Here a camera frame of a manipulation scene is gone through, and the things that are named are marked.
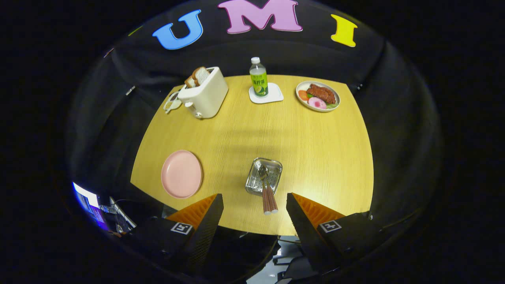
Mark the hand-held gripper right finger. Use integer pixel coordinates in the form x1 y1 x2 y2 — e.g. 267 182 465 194
286 192 389 275

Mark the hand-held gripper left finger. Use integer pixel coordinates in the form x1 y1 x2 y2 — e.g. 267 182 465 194
122 193 224 277

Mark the fork with red checked handle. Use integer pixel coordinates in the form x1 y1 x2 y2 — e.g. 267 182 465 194
265 174 279 214

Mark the spoon with red checked handle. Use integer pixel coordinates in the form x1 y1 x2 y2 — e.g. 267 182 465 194
257 165 272 215

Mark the pink plate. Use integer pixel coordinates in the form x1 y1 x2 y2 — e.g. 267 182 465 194
161 150 203 199

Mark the grey laptop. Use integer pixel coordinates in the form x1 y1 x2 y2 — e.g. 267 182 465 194
108 196 138 233

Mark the lit computer screen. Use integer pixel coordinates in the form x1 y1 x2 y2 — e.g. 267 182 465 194
73 181 109 231

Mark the white divided condiment tray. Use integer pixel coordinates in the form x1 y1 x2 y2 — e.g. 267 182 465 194
163 91 183 115

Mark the white toaster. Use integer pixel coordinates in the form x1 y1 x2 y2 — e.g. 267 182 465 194
178 66 229 119

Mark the plate with toy food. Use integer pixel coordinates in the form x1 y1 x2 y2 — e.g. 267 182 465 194
296 81 341 113

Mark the white coaster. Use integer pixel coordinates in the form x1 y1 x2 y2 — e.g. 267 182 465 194
249 82 284 105

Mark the green label drink bottle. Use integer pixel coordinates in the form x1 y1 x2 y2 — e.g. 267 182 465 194
249 57 269 98

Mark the black backdrop cloth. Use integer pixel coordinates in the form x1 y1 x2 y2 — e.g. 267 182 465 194
66 0 442 237

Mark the metal wire basket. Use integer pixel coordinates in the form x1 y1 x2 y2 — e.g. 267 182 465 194
245 157 283 196

